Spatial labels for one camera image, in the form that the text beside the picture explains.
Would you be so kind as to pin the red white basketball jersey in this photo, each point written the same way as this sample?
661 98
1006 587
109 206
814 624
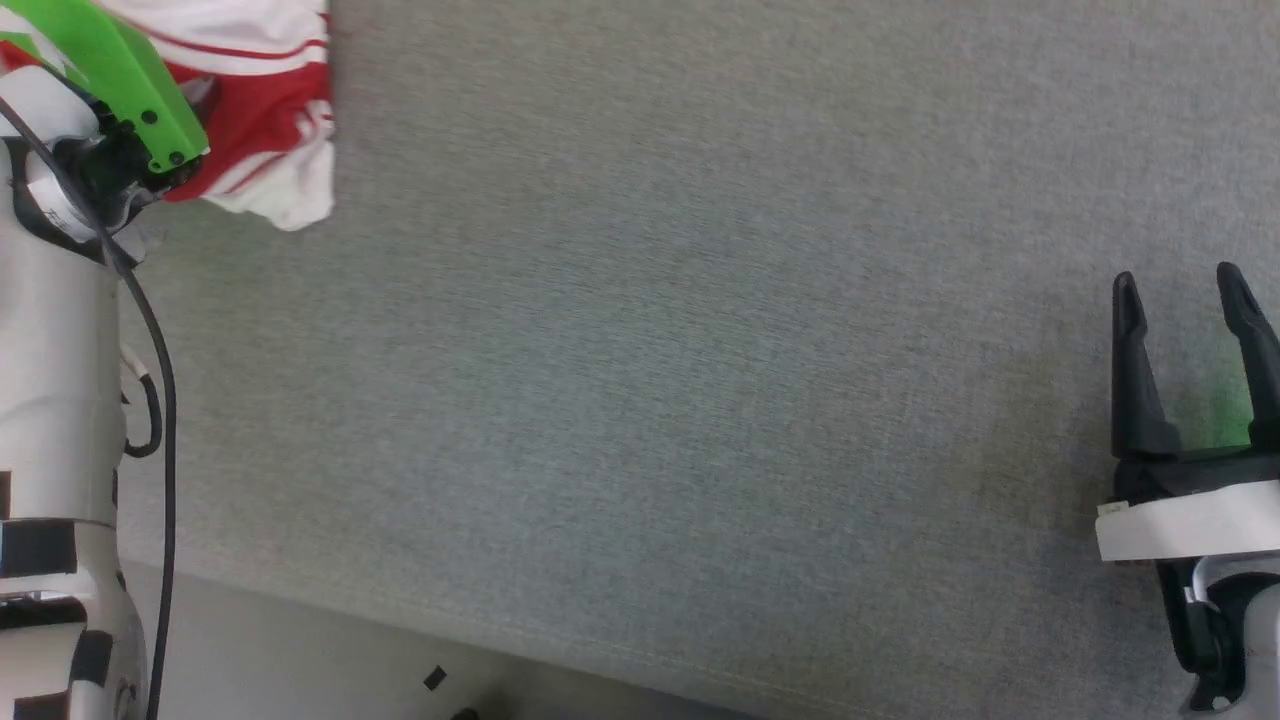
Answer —
270 120

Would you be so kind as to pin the small black floor tape piece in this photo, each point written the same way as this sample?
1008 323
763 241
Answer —
434 678

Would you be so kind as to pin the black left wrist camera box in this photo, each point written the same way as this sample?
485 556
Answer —
110 170

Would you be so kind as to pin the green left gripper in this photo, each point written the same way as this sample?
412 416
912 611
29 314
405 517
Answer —
120 70

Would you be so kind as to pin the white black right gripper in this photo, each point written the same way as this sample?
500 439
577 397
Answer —
1200 520

